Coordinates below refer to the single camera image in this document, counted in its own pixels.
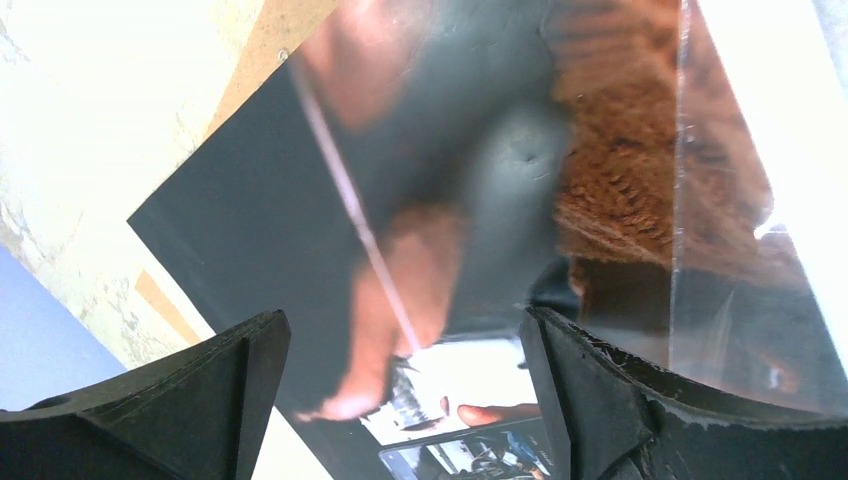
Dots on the glossy printed photo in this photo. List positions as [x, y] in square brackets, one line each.
[418, 173]

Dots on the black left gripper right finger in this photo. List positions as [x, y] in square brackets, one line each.
[610, 414]

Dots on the clear acrylic frame sheet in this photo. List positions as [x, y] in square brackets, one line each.
[743, 316]

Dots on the brown cardboard backing board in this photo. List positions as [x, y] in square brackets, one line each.
[277, 30]

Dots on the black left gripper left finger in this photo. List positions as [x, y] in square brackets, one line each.
[201, 413]

